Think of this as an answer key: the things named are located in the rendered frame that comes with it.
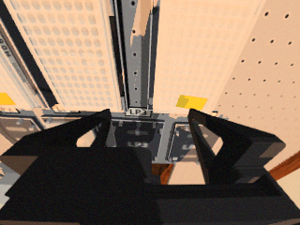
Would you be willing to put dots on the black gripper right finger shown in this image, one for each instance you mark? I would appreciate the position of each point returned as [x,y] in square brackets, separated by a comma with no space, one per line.
[242,146]

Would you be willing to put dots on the beige flat base plate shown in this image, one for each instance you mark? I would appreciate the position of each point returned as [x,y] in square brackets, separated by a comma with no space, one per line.
[263,91]

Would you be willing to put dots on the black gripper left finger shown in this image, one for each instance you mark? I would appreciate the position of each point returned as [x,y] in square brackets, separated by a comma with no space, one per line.
[68,134]

